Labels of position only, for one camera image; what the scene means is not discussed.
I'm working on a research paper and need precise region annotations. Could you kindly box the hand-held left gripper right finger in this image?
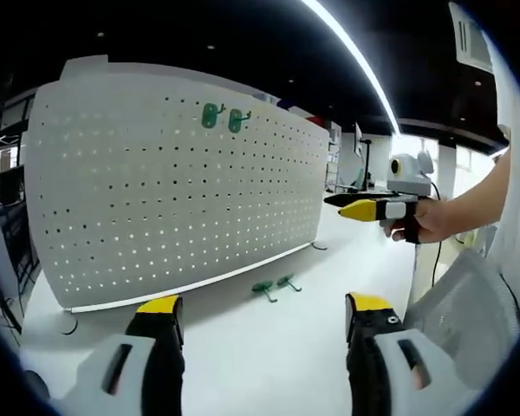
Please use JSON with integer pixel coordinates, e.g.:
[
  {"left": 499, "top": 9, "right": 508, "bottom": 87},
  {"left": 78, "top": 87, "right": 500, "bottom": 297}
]
[{"left": 344, "top": 292, "right": 460, "bottom": 416}]

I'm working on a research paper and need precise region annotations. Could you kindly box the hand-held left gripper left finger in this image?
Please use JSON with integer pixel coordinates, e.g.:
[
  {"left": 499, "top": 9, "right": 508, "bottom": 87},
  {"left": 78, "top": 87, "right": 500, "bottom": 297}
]
[{"left": 62, "top": 294, "right": 185, "bottom": 416}]

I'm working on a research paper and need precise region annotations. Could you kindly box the green hook assembly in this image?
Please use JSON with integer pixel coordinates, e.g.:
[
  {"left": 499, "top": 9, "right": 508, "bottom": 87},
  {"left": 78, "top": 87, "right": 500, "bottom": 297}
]
[
  {"left": 250, "top": 280, "right": 279, "bottom": 303},
  {"left": 227, "top": 107, "right": 253, "bottom": 134},
  {"left": 200, "top": 102, "right": 227, "bottom": 130},
  {"left": 276, "top": 273, "right": 303, "bottom": 292}
]

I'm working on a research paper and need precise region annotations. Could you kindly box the white perforated mounting plate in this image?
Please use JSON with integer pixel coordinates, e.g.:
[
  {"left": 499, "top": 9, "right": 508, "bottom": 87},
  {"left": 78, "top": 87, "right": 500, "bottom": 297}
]
[{"left": 23, "top": 68, "right": 330, "bottom": 335}]

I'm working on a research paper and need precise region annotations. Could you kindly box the person's right hand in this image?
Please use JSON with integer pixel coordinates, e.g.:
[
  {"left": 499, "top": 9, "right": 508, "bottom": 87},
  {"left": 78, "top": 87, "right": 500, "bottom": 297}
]
[{"left": 381, "top": 194, "right": 450, "bottom": 244}]

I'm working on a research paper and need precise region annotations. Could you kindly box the monitor on black stand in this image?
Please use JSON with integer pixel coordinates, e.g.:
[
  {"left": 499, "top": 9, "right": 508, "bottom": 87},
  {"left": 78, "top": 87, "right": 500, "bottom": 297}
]
[{"left": 353, "top": 121, "right": 373, "bottom": 192}]

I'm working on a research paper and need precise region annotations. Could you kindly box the person's white shirt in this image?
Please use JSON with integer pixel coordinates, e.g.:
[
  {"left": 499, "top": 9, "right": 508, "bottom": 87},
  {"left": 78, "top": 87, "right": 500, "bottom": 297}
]
[{"left": 480, "top": 42, "right": 520, "bottom": 330}]

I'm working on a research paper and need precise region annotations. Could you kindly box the grey mesh office chair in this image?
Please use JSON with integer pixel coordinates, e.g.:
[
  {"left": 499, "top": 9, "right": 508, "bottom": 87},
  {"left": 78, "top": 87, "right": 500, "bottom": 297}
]
[{"left": 405, "top": 249, "right": 520, "bottom": 391}]

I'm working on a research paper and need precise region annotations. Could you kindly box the black computer mouse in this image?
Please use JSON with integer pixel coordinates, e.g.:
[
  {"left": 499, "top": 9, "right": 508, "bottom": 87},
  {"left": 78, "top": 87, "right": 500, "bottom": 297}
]
[{"left": 21, "top": 367, "right": 53, "bottom": 400}]

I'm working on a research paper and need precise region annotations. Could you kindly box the ceiling light strip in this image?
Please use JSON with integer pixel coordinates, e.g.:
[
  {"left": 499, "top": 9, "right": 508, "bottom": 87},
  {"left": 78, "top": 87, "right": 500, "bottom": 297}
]
[{"left": 301, "top": 0, "right": 402, "bottom": 135}]

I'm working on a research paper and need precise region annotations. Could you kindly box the ceiling air conditioner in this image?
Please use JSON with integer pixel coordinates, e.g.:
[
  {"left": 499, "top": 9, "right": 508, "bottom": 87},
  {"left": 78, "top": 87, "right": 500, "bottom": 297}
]
[{"left": 448, "top": 2, "right": 495, "bottom": 73}]

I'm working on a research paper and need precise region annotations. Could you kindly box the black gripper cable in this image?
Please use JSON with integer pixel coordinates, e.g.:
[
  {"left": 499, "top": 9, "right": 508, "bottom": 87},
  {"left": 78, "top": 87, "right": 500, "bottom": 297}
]
[{"left": 428, "top": 179, "right": 445, "bottom": 289}]

